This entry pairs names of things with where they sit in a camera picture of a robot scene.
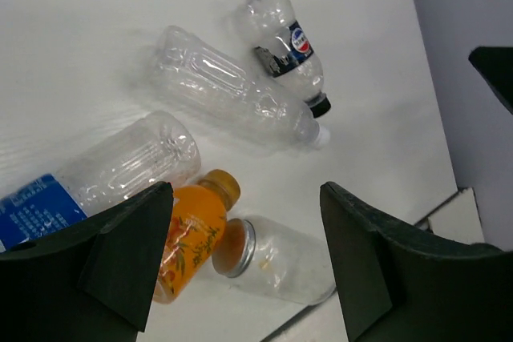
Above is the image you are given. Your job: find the long clear ribbed bottle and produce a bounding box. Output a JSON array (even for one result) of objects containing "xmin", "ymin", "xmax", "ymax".
[{"xmin": 147, "ymin": 26, "xmax": 330, "ymax": 150}]

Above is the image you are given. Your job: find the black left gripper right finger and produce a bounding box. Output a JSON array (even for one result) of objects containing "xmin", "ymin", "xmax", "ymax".
[{"xmin": 320, "ymin": 182, "xmax": 512, "ymax": 341}]

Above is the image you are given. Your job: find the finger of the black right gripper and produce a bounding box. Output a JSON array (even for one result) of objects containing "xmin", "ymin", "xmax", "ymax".
[{"xmin": 468, "ymin": 46, "xmax": 513, "ymax": 113}]

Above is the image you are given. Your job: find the orange juice bottle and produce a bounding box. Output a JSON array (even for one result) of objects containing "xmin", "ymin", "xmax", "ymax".
[{"xmin": 153, "ymin": 169, "xmax": 240, "ymax": 304}]

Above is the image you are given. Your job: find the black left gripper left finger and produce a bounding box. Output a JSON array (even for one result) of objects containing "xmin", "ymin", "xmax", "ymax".
[{"xmin": 1, "ymin": 182, "xmax": 173, "ymax": 342}]

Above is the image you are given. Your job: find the small Pepsi labelled bottle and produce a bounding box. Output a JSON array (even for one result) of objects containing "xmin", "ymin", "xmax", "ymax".
[{"xmin": 233, "ymin": 0, "xmax": 331, "ymax": 118}]

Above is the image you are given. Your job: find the clear bottle blue label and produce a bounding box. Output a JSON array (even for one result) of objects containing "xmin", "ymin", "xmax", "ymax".
[{"xmin": 1, "ymin": 111, "xmax": 201, "ymax": 251}]

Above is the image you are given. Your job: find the clear wide-mouth plastic jar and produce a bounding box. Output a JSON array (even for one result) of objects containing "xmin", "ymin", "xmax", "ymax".
[{"xmin": 212, "ymin": 215, "xmax": 336, "ymax": 306}]

